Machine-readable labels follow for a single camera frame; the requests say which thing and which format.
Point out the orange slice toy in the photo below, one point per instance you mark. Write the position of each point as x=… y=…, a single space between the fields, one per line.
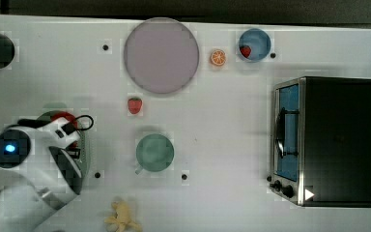
x=218 y=57

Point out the black silver toaster oven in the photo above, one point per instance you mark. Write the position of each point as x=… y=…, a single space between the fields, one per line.
x=321 y=142

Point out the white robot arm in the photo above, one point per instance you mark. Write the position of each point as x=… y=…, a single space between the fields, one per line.
x=38 y=177

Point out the yellow peeled banana toy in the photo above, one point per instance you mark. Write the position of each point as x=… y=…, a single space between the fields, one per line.
x=122 y=218

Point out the green oval strainer basket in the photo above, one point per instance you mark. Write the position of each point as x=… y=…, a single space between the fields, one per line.
x=80 y=154

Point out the red toy strawberry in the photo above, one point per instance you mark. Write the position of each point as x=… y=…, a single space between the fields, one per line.
x=134 y=105

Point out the red plush ketchup bottle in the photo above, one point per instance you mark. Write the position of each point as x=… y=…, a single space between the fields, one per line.
x=69 y=117

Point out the small strawberry inside cup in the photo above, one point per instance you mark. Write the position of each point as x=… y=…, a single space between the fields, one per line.
x=245 y=51

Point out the blue cup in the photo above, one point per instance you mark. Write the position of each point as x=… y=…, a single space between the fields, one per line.
x=259 y=42

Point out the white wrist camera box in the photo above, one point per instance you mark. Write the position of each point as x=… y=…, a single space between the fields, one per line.
x=59 y=129

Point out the large grey round plate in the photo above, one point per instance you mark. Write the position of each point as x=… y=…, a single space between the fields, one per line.
x=161 y=55

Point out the teal mug with handle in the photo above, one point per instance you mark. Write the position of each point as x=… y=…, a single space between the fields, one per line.
x=154 y=153

